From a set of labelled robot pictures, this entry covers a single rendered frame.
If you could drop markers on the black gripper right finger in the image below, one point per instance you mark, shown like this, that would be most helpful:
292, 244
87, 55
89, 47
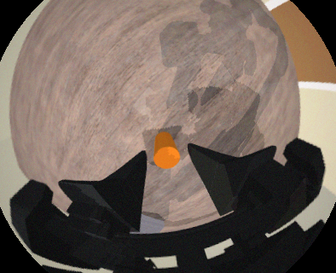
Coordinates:
224, 175

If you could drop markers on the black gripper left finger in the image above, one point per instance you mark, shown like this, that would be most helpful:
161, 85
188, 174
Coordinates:
121, 193

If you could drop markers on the orange cylinder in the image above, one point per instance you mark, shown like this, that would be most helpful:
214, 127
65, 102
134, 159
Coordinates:
165, 151

